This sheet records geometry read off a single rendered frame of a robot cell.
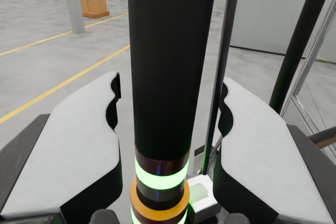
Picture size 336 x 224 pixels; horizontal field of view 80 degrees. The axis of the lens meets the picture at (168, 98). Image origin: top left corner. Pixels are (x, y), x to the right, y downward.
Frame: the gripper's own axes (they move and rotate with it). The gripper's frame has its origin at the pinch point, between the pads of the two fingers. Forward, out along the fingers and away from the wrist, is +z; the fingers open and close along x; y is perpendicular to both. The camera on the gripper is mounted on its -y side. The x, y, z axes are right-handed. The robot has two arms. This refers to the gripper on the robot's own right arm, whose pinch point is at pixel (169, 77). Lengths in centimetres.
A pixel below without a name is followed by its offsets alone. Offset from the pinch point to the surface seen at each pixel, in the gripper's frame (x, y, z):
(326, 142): 19.3, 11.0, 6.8
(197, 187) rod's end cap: 3.1, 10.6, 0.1
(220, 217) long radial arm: 18, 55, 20
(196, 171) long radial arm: 13, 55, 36
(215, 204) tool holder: 4.5, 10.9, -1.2
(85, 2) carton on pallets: -287, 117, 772
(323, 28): 91, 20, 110
